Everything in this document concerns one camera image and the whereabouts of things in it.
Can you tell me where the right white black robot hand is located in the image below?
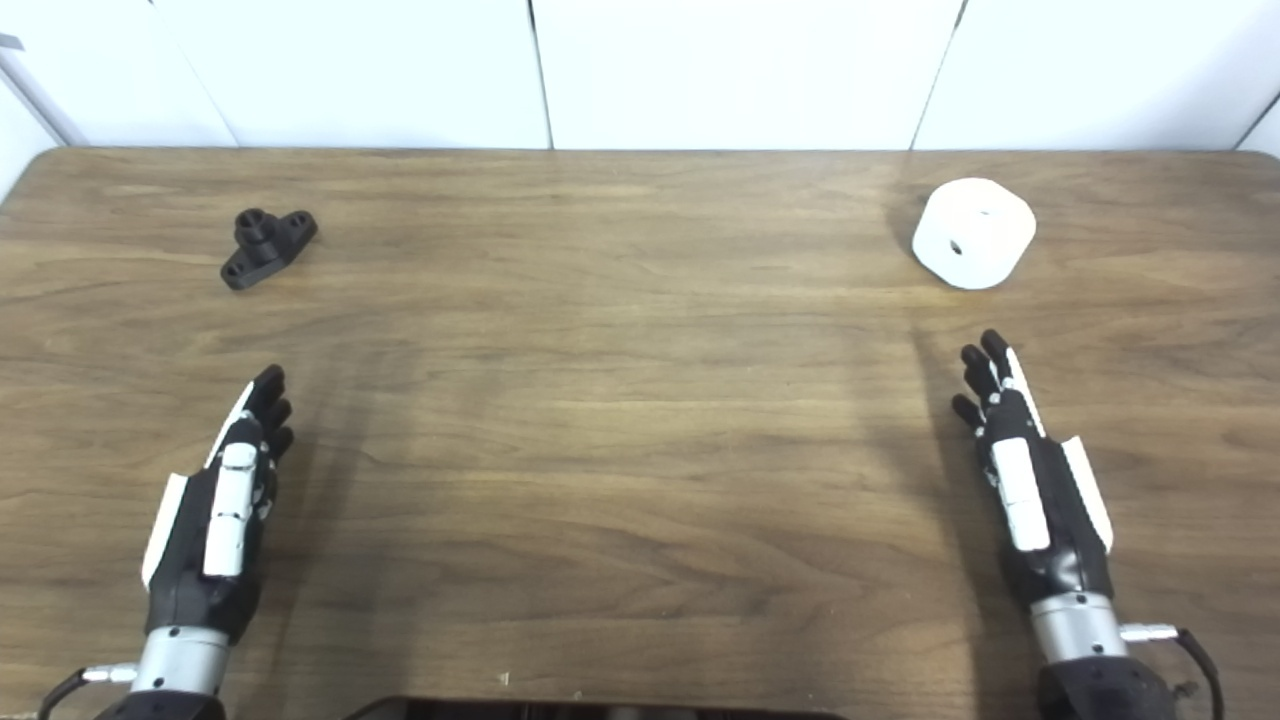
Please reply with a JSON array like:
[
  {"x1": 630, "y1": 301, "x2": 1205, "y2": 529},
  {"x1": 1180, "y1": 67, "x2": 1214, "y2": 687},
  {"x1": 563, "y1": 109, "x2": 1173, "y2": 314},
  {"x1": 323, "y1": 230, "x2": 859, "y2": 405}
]
[{"x1": 950, "y1": 328, "x2": 1116, "y2": 611}]

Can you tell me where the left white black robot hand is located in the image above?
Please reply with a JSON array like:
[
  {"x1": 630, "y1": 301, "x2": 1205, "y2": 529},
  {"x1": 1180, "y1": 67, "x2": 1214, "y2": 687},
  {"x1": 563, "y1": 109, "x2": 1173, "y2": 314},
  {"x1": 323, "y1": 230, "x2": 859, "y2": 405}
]
[{"x1": 141, "y1": 364, "x2": 296, "y2": 647}]

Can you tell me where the round white piece with holes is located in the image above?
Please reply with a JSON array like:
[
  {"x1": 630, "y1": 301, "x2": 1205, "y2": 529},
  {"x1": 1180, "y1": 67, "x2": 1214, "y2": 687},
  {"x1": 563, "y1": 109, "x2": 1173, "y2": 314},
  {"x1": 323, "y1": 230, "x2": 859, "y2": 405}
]
[{"x1": 911, "y1": 177, "x2": 1038, "y2": 292}]

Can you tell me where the black flanged holder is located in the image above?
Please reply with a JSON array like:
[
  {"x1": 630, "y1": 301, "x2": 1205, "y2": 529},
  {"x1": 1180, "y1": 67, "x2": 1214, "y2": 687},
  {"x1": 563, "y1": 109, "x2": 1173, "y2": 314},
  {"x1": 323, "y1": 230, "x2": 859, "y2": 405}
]
[{"x1": 220, "y1": 208, "x2": 319, "y2": 292}]

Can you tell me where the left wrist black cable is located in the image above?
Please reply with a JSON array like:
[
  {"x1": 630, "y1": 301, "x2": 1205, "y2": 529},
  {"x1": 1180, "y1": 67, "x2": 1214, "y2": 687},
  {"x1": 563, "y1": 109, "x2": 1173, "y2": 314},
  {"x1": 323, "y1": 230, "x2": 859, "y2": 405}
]
[{"x1": 38, "y1": 664, "x2": 139, "y2": 720}]

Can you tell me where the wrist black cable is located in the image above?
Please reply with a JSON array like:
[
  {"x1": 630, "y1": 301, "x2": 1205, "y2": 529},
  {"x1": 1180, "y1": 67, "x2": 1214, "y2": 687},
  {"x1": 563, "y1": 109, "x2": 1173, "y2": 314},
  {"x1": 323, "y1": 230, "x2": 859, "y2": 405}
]
[
  {"x1": 38, "y1": 664, "x2": 139, "y2": 720},
  {"x1": 1120, "y1": 623, "x2": 1226, "y2": 720}
]

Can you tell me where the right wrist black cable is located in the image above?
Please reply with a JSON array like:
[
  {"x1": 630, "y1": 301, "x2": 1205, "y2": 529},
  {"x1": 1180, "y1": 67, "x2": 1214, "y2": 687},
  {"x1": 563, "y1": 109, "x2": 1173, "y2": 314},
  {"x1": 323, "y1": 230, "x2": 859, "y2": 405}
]
[{"x1": 1120, "y1": 623, "x2": 1226, "y2": 720}]

